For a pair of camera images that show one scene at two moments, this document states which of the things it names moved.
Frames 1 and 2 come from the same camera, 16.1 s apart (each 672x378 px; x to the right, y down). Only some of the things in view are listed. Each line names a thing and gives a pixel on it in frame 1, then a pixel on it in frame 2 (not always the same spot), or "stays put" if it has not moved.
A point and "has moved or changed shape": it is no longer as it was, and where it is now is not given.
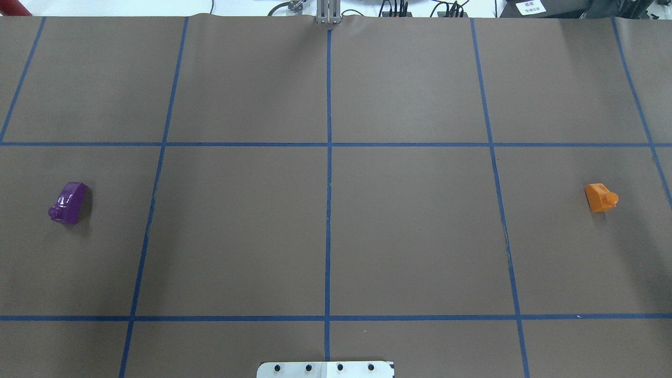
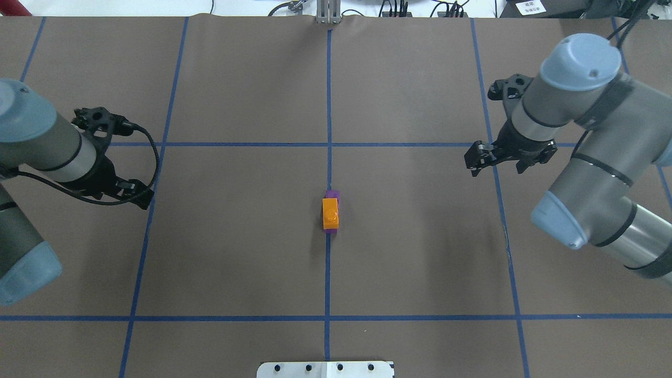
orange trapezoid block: [599, 198] has moved or changed shape
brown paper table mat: [184, 196] stays put
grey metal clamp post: [328, 11] stays put
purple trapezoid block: [70, 203] → [332, 194]
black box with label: [544, 9] stays put
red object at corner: [13, 8] stays put
